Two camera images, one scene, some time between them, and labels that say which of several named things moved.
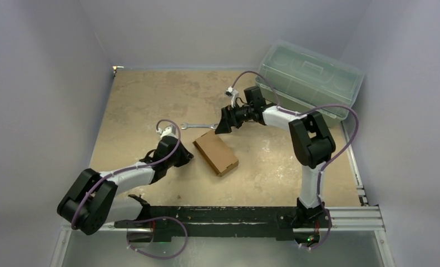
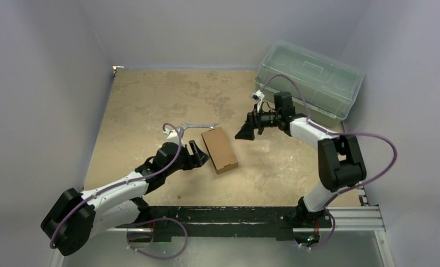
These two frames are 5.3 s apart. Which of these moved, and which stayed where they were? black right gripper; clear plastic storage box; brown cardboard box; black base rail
Moved: black right gripper
Stayed: clear plastic storage box; brown cardboard box; black base rail
